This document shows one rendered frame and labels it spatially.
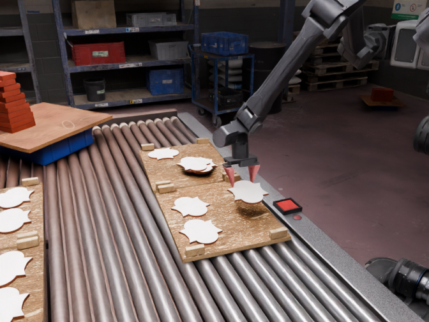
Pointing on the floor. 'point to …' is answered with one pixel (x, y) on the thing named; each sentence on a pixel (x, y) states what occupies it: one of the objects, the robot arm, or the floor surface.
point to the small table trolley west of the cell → (203, 106)
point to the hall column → (286, 34)
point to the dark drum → (262, 68)
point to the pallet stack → (331, 68)
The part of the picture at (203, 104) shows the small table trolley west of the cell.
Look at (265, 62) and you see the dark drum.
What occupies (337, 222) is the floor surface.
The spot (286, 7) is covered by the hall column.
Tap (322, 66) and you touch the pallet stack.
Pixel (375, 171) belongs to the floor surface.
